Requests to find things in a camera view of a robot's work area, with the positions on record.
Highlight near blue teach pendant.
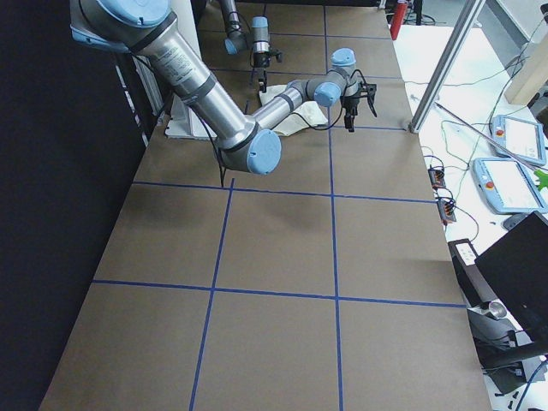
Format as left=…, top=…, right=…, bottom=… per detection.
left=472, top=158, right=547, bottom=215

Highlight far blue teach pendant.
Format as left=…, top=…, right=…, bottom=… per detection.
left=491, top=115, right=546, bottom=166

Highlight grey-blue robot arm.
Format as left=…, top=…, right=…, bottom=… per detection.
left=70, top=1, right=377, bottom=175
left=219, top=0, right=282, bottom=92

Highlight black monitor on stand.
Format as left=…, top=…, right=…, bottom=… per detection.
left=448, top=211, right=547, bottom=394

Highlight orange-black power strip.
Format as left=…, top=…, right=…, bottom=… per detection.
left=427, top=166, right=446, bottom=190
left=435, top=191, right=456, bottom=226

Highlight blue teach pendant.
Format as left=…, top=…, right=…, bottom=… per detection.
left=472, top=158, right=547, bottom=215
left=491, top=115, right=546, bottom=166

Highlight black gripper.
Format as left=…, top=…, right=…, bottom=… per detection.
left=252, top=51, right=271, bottom=93
left=342, top=95, right=361, bottom=132

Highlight far orange-black power strip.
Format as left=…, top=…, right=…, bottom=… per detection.
left=427, top=166, right=446, bottom=190

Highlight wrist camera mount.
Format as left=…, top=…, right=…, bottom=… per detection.
left=268, top=50, right=283, bottom=63
left=359, top=82, right=377, bottom=104

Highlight aluminium frame post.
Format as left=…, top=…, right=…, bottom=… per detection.
left=408, top=0, right=485, bottom=134

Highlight red fire extinguisher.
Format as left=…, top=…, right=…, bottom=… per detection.
left=390, top=0, right=408, bottom=40

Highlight wooden board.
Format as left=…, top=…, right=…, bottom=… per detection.
left=505, top=35, right=547, bottom=105

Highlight near orange-black power strip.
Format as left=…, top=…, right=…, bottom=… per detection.
left=435, top=191, right=456, bottom=226

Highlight cream long-sleeve printed shirt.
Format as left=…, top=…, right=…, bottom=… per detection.
left=258, top=85, right=328, bottom=136

